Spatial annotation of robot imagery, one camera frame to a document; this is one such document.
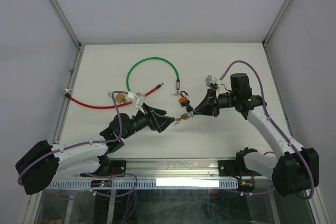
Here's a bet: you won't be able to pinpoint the silver keys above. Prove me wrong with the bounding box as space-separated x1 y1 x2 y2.
175 118 182 125

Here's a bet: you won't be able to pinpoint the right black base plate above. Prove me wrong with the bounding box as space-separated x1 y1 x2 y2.
217 159 253 179

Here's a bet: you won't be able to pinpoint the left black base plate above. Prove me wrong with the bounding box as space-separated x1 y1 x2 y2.
80 159 127 177

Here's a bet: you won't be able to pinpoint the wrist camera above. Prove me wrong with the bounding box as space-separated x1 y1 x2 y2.
205 75 221 89
127 91 145 110

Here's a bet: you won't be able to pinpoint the green cable lock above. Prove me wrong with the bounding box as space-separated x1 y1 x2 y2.
126 56 183 99

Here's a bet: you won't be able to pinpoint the brass padlock near red cable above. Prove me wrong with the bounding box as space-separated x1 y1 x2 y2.
108 92 127 104

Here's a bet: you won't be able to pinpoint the aluminium front rail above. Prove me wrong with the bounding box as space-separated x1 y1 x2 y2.
33 157 316 182

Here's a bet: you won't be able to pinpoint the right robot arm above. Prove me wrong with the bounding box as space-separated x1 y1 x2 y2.
192 73 319 196

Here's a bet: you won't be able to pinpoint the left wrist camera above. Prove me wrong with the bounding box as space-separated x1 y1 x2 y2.
127 91 145 110

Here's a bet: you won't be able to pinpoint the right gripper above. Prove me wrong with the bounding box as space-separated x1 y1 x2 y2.
193 88 238 118

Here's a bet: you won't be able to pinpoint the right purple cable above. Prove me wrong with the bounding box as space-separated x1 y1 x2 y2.
219 60 317 200

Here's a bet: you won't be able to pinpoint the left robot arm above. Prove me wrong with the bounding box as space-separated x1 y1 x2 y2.
15 104 175 195

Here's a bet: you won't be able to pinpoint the red cable lock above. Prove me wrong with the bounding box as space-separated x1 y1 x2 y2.
64 82 164 110

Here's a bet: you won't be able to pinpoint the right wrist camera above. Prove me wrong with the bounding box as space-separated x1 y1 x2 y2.
205 75 221 89

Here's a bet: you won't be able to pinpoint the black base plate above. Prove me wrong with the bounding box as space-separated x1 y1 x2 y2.
80 159 127 177
217 159 253 179

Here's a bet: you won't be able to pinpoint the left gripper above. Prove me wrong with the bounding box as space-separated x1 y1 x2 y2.
122 103 175 140

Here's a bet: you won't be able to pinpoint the white slotted cable duct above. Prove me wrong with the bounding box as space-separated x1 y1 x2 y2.
47 178 238 190

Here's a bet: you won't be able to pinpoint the brass long-shackle padlock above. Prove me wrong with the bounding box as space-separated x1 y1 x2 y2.
180 112 193 121

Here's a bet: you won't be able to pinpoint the orange black padlock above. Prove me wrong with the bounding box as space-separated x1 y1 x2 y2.
178 91 190 107

